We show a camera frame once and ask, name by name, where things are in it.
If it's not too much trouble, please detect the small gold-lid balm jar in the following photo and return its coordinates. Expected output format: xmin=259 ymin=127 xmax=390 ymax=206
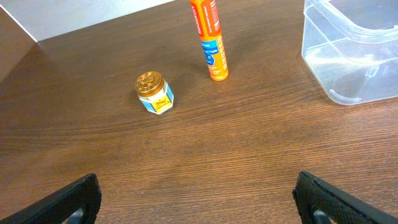
xmin=134 ymin=71 xmax=174 ymax=115

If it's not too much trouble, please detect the orange tablet tube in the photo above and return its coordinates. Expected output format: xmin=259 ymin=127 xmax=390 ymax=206
xmin=190 ymin=0 xmax=229 ymax=82

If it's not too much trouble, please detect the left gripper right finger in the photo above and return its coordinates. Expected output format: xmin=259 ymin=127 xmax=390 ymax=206
xmin=292 ymin=171 xmax=397 ymax=224

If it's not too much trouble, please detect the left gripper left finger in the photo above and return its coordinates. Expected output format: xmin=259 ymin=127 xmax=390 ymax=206
xmin=1 ymin=174 xmax=102 ymax=224

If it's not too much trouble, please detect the clear plastic container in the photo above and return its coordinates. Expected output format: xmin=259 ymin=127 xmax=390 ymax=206
xmin=302 ymin=0 xmax=397 ymax=105

